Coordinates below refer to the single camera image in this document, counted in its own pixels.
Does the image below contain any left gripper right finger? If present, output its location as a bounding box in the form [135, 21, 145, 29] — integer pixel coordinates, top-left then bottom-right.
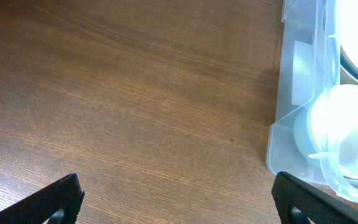
[272, 172, 358, 224]

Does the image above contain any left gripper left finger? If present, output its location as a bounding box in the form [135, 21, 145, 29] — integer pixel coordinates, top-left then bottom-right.
[0, 174, 85, 224]

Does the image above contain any mint green small bowl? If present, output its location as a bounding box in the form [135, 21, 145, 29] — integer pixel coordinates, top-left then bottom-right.
[293, 107, 319, 167]

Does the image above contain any white small bowl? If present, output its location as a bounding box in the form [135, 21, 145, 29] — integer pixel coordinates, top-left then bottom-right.
[310, 84, 358, 179]

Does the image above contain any dark blue bowl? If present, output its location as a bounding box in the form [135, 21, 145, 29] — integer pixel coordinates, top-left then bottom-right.
[340, 54, 358, 82]

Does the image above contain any clear plastic storage bin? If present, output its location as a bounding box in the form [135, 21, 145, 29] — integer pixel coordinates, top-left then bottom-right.
[266, 0, 358, 203]

